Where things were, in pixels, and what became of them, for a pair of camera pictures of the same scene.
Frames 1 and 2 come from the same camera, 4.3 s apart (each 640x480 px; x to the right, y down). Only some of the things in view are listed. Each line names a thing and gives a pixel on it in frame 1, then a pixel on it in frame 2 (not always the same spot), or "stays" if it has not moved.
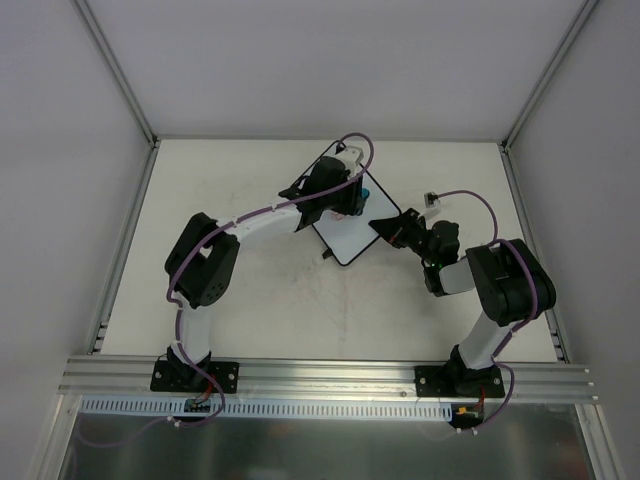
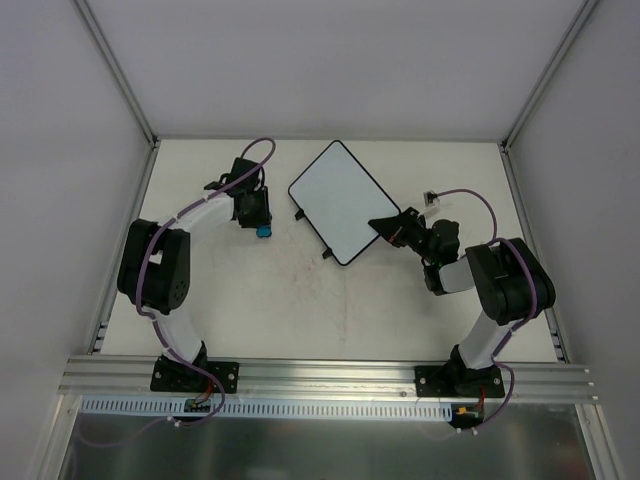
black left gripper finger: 354,208 -> 248,221
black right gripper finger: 412,241 stays
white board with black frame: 349,237 stays
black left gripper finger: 358,199 -> 265,216
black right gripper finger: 396,230 stays
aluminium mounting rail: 329,379 stays
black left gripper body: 353,198 -> 257,220
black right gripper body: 400,228 stays
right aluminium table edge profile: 553,319 stays
